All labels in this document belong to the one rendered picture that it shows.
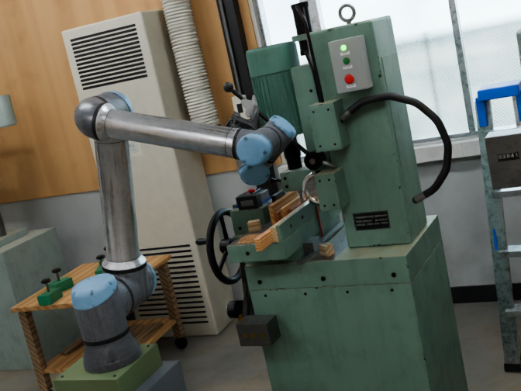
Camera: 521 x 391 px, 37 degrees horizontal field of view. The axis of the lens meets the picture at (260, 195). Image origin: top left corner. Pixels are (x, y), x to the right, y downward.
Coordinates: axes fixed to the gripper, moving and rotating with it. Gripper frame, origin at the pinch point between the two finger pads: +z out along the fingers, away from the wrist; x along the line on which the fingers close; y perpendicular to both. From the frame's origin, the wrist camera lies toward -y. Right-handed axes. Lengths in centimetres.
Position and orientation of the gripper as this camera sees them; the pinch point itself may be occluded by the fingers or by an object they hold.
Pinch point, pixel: (243, 112)
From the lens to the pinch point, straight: 260.8
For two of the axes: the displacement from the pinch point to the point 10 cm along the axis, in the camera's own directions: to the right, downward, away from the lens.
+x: -5.1, 7.2, 4.7
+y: -8.4, -3.2, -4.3
